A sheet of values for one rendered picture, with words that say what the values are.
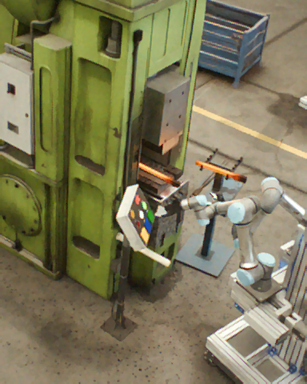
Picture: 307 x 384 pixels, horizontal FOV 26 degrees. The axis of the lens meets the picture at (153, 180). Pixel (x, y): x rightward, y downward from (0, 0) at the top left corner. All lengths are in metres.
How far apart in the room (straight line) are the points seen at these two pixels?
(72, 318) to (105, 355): 0.43
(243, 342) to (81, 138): 1.81
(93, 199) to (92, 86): 0.89
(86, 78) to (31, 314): 1.85
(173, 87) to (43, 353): 2.06
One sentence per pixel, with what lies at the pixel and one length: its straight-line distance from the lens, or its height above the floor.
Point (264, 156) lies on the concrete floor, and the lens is 7.11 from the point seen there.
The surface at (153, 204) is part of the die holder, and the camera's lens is 4.77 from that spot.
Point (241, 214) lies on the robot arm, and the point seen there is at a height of 1.40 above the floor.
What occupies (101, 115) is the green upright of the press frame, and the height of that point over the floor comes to 1.55.
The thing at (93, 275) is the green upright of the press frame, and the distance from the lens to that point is 5.17.
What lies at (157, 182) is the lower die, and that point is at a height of 0.99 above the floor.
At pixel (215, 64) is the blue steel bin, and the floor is 0.19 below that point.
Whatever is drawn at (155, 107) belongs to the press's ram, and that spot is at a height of 1.64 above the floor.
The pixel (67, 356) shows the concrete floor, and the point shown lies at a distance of 4.88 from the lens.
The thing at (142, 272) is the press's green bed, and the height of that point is 0.16.
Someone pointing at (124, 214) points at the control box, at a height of 1.19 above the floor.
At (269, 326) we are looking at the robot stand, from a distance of 4.25.
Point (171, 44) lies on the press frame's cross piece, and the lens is 4.43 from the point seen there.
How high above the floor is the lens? 3.79
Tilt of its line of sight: 36 degrees down
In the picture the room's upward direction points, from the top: 6 degrees clockwise
